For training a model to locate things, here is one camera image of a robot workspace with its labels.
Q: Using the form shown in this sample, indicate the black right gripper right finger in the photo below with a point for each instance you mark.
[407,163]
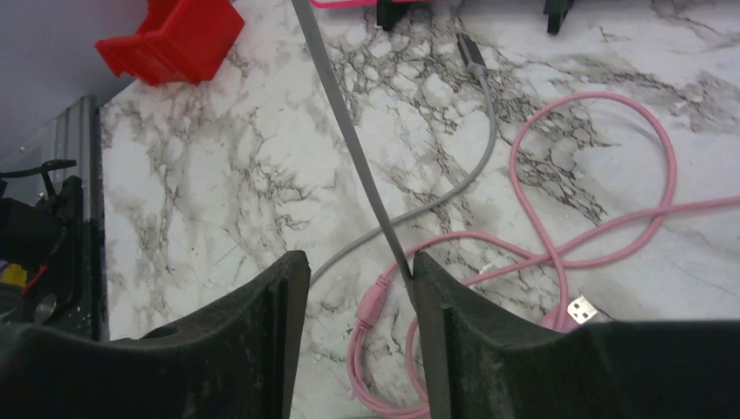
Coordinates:
[481,361]

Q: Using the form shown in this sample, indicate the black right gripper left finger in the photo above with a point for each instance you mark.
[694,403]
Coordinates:
[236,357]

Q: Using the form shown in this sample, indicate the red plastic bin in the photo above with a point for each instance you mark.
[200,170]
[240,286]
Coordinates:
[178,41]

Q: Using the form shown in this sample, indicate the black whiteboard stand right foot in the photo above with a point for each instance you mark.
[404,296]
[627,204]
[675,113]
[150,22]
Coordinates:
[556,11]

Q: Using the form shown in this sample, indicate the black whiteboard stand foot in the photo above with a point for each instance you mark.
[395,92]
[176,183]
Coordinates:
[389,13]
[556,11]

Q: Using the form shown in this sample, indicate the black whiteboard stand left foot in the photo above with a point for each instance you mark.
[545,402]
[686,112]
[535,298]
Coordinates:
[389,13]

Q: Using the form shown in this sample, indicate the pink framed whiteboard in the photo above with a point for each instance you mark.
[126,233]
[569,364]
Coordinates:
[333,4]

